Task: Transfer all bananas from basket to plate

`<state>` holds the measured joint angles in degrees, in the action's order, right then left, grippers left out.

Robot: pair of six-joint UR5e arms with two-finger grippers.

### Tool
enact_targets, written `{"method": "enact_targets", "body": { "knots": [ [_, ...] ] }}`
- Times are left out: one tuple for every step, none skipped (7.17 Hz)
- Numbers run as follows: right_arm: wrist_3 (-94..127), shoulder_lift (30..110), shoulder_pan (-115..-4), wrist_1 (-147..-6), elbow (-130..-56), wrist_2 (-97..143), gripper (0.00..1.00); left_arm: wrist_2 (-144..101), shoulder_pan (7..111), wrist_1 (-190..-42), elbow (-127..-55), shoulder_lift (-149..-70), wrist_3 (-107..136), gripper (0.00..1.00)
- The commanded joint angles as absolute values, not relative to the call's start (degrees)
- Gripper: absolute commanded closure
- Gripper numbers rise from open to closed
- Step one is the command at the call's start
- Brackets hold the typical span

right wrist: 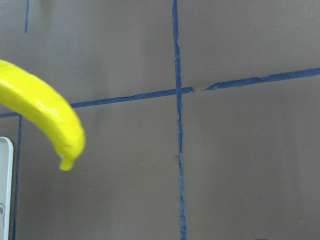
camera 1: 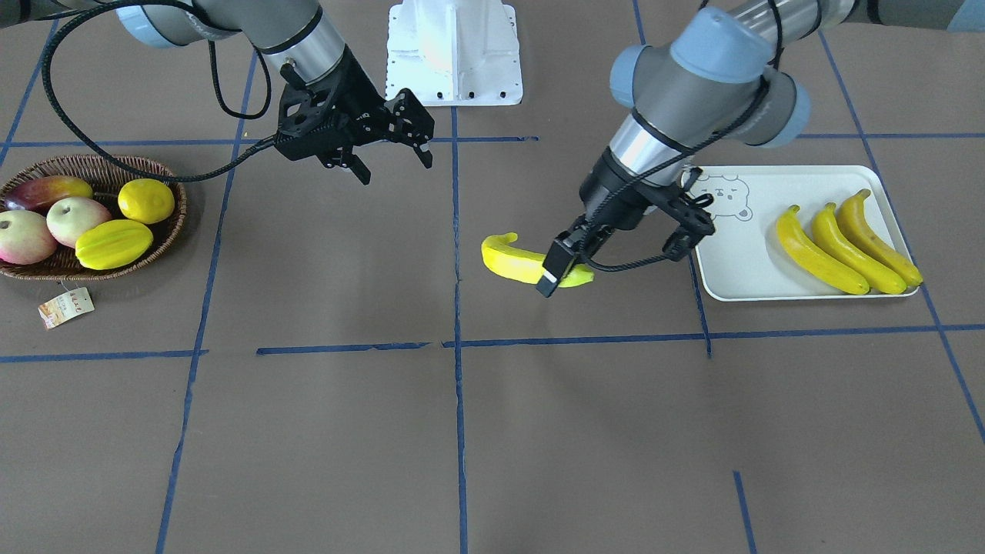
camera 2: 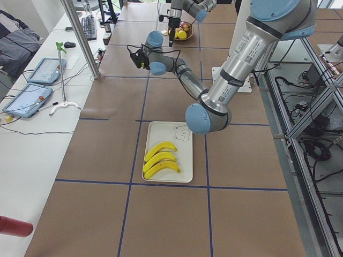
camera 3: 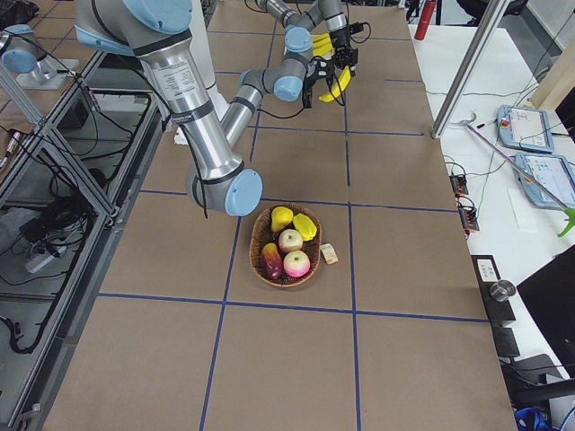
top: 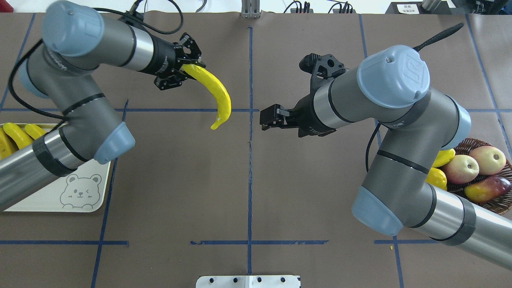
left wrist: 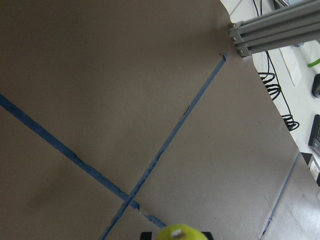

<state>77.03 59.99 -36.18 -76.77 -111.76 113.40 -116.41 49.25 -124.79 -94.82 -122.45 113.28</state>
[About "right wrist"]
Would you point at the yellow banana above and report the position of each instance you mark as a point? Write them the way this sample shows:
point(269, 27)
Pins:
point(42, 105)

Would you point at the white rectangular bear tray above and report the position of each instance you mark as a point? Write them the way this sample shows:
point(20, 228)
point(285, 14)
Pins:
point(6, 169)

